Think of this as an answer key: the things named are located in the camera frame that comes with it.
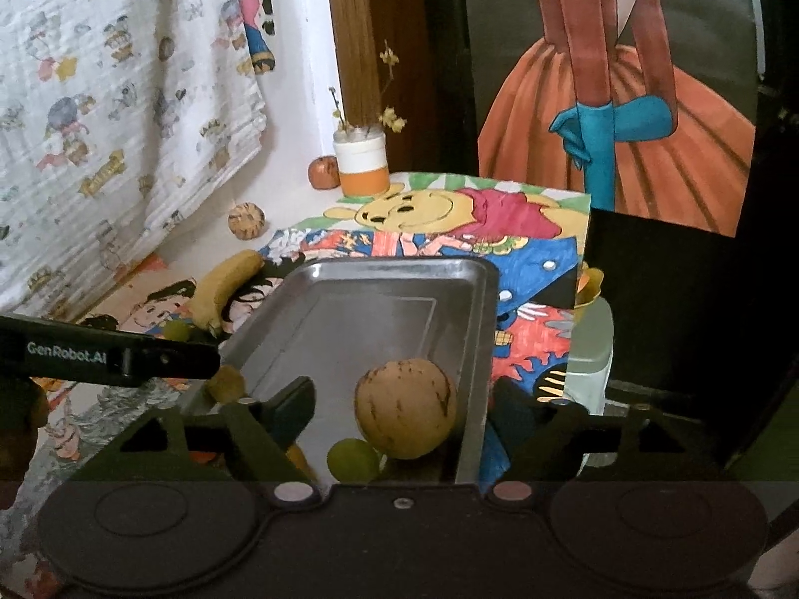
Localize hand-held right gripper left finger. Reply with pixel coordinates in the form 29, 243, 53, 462
81, 376, 319, 503

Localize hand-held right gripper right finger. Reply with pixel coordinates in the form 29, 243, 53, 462
487, 377, 719, 503

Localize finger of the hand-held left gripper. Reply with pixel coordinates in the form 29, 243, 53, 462
121, 332, 222, 386

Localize green grape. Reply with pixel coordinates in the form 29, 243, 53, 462
327, 438, 382, 484

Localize small banana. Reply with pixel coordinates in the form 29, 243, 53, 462
189, 250, 266, 334

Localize large striped pepino melon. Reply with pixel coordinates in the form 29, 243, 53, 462
355, 358, 458, 461

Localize metal tray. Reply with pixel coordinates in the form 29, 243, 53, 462
184, 256, 500, 486

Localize small striped pepino melon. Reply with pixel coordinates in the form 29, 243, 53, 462
227, 202, 267, 241

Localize person's left hand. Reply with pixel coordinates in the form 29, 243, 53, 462
0, 380, 47, 509

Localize cartoon boys drawing sheet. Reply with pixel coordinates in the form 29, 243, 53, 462
0, 250, 294, 599

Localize colourful figures drawing sheet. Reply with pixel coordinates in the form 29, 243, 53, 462
268, 225, 584, 481

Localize yellow plastic item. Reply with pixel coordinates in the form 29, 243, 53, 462
575, 267, 605, 308

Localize yellow bear drawing sheet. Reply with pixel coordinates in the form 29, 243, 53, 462
337, 171, 591, 247

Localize red-brown apple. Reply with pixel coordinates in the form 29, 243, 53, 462
308, 156, 341, 190

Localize white and orange jar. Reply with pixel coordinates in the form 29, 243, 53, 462
333, 131, 391, 197

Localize printed blanket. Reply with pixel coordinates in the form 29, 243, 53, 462
0, 0, 277, 325

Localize dried yellow flower twigs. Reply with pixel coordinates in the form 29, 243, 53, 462
329, 40, 409, 141

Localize wall poster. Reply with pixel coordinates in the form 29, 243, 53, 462
477, 0, 759, 238

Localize brown wooden door frame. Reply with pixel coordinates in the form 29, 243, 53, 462
325, 0, 438, 172

